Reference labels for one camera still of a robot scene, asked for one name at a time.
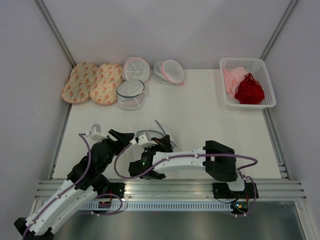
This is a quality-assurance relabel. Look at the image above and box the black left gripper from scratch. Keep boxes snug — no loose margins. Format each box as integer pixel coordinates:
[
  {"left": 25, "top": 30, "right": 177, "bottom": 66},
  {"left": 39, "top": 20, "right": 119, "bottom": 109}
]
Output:
[{"left": 99, "top": 129, "right": 135, "bottom": 173}]

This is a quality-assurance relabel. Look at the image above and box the blue-trimmed mesh laundry bag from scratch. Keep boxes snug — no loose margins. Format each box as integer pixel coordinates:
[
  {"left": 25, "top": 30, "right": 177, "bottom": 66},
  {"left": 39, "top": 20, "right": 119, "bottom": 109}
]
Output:
[{"left": 131, "top": 120, "right": 178, "bottom": 161}]

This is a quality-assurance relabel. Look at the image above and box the red lace bra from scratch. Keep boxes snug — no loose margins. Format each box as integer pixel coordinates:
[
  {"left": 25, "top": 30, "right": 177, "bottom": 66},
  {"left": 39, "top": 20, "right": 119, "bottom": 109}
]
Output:
[{"left": 234, "top": 73, "right": 265, "bottom": 105}]

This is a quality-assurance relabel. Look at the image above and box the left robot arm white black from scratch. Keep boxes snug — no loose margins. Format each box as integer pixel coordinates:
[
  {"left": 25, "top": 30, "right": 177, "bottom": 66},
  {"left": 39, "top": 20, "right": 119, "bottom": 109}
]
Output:
[{"left": 14, "top": 129, "right": 135, "bottom": 240}]

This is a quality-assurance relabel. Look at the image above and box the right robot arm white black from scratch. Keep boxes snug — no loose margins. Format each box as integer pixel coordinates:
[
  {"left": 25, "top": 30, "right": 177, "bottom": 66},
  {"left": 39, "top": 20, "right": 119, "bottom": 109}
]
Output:
[{"left": 128, "top": 133, "right": 258, "bottom": 198}]

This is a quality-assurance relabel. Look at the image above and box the right floral bra pad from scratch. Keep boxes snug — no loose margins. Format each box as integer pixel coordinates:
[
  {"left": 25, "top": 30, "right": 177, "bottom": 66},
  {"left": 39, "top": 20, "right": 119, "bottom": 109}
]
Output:
[{"left": 89, "top": 63, "right": 124, "bottom": 106}]

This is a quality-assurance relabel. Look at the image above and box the floral bra pad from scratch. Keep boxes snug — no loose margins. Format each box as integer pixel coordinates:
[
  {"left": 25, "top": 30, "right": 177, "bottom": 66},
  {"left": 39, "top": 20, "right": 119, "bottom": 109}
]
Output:
[
  {"left": 89, "top": 63, "right": 124, "bottom": 106},
  {"left": 61, "top": 62, "right": 98, "bottom": 104}
]

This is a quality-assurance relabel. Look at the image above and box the pink-trimmed mesh bag tilted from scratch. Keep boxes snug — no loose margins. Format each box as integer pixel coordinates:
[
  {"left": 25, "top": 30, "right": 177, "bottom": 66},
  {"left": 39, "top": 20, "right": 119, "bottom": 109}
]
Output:
[{"left": 152, "top": 59, "right": 186, "bottom": 85}]

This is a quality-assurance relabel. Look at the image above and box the pink-trimmed mesh bag upright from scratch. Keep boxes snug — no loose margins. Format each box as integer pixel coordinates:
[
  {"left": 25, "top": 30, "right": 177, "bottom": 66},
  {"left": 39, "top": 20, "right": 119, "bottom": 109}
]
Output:
[{"left": 121, "top": 56, "right": 150, "bottom": 83}]

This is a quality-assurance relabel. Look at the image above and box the left floral bra pad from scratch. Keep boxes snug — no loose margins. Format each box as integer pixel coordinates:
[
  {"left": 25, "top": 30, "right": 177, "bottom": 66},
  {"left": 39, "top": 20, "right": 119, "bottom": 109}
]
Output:
[{"left": 61, "top": 62, "right": 98, "bottom": 104}]

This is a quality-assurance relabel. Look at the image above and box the pink bra in basket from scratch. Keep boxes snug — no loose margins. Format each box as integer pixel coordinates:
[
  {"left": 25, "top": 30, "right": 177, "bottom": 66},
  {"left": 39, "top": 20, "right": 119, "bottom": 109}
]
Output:
[{"left": 222, "top": 67, "right": 248, "bottom": 99}]

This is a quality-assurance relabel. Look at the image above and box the white perforated plastic basket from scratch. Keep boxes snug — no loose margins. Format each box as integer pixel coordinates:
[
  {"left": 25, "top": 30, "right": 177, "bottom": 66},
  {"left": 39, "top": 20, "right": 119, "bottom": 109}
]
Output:
[{"left": 219, "top": 57, "right": 276, "bottom": 111}]

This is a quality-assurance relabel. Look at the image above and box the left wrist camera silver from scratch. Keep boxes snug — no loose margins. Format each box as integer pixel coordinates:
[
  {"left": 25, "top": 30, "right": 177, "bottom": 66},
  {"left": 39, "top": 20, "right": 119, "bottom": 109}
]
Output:
[{"left": 85, "top": 124, "right": 107, "bottom": 142}]

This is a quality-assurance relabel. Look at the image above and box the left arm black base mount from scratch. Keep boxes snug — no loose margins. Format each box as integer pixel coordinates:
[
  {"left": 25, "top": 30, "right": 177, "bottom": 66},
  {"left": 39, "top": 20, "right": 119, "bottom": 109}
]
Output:
[{"left": 96, "top": 182, "right": 126, "bottom": 199}]

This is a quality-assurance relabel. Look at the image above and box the aluminium front rail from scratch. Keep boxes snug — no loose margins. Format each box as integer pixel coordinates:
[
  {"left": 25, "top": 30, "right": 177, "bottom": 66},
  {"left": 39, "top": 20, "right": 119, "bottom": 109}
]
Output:
[{"left": 34, "top": 177, "right": 308, "bottom": 201}]

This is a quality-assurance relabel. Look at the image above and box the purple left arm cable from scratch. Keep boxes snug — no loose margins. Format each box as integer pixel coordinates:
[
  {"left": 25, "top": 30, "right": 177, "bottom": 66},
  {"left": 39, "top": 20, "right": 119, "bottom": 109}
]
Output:
[{"left": 22, "top": 132, "right": 92, "bottom": 237}]

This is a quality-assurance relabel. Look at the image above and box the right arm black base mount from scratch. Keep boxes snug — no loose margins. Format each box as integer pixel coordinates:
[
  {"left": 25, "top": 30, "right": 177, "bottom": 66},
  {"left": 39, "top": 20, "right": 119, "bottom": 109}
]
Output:
[{"left": 212, "top": 182, "right": 257, "bottom": 200}]

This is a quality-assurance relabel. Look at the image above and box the white slotted cable duct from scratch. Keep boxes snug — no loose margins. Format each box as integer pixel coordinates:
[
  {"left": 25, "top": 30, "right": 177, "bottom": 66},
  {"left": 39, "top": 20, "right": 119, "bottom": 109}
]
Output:
[{"left": 80, "top": 200, "right": 247, "bottom": 212}]

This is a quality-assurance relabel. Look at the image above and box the left aluminium corner post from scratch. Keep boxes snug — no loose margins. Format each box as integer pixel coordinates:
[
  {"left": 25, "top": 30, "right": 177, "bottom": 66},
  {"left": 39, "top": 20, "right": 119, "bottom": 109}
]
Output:
[{"left": 34, "top": 0, "right": 76, "bottom": 67}]

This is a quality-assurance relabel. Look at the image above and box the aluminium corner post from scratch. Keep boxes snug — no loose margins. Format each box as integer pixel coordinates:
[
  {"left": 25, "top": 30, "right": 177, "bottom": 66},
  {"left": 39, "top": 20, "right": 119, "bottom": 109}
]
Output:
[
  {"left": 34, "top": 0, "right": 76, "bottom": 67},
  {"left": 260, "top": 0, "right": 300, "bottom": 61}
]

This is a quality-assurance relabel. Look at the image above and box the right aluminium corner post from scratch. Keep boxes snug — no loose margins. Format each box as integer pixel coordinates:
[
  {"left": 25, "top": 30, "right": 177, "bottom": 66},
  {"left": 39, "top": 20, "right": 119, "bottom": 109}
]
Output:
[{"left": 260, "top": 0, "right": 300, "bottom": 61}]

